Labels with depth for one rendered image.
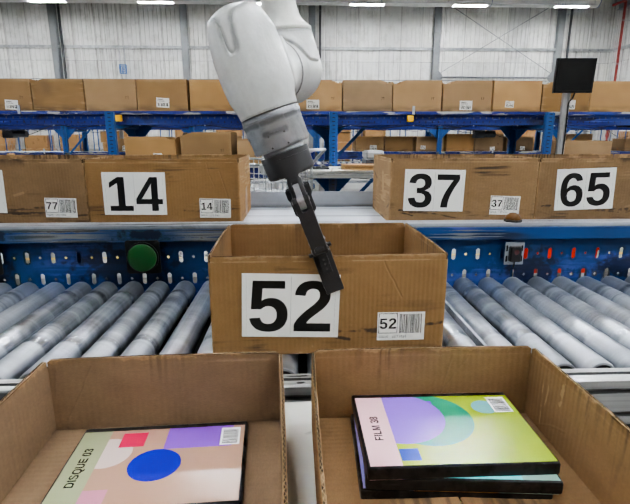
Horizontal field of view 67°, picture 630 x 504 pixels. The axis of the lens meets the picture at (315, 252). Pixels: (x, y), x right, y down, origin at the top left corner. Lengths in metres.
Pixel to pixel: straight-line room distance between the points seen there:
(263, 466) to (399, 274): 0.38
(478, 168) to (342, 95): 4.61
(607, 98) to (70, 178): 6.23
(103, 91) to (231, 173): 4.98
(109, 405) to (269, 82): 0.47
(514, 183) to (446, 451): 0.95
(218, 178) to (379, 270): 0.61
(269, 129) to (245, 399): 0.37
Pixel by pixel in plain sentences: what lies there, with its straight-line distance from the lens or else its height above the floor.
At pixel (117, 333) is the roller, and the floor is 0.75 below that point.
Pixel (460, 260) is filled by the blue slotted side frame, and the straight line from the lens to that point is 1.33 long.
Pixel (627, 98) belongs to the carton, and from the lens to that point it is 6.98.
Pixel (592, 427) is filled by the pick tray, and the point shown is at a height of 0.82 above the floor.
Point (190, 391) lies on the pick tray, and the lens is 0.63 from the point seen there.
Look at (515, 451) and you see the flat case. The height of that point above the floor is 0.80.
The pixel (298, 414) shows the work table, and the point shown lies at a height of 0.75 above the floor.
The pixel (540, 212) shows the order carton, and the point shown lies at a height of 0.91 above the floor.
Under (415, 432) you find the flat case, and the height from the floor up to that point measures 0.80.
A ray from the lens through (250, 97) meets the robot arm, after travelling 0.71.
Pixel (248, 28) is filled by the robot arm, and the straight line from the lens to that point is 0.72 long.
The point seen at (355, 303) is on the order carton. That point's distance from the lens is 0.80.
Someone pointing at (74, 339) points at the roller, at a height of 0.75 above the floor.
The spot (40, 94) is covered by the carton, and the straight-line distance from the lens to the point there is 6.45.
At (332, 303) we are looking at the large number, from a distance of 0.79.
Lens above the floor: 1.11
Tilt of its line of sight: 14 degrees down
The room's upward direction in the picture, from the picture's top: straight up
